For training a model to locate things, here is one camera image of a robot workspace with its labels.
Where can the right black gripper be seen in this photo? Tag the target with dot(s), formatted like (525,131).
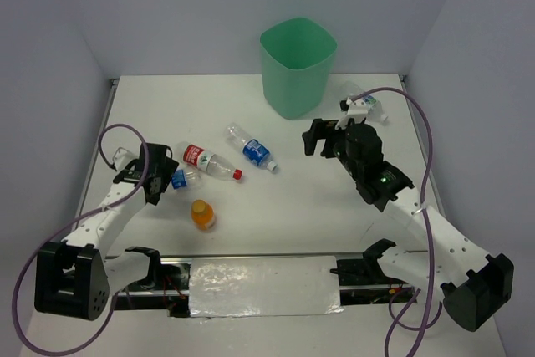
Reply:
(321,129)

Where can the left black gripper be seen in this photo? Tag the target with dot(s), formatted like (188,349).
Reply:
(167,171)

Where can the small bottle blue cap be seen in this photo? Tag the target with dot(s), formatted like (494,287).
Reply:
(185,179)

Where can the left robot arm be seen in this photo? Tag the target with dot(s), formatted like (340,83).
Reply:
(74,277)

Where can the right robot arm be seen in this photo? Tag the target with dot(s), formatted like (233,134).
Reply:
(471,283)

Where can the green plastic bin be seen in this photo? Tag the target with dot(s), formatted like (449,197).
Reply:
(296,59)

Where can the clear bottle green-blue label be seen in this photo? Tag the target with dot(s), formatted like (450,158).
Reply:
(354,99)

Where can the orange juice bottle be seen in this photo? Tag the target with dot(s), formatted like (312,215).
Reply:
(202,215)

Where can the clear bottle red label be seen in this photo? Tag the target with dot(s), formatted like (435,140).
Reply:
(208,162)

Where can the clear bottle blue label white cap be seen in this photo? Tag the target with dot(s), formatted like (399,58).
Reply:
(251,148)

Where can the silver tape panel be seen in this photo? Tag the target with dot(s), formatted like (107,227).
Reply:
(262,287)

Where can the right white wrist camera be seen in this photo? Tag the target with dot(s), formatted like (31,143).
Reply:
(354,110)

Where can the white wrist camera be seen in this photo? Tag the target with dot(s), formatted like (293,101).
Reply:
(121,158)
(354,110)

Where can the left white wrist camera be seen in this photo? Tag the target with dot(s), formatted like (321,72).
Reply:
(121,158)

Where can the metal base rail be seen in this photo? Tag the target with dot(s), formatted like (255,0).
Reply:
(171,295)

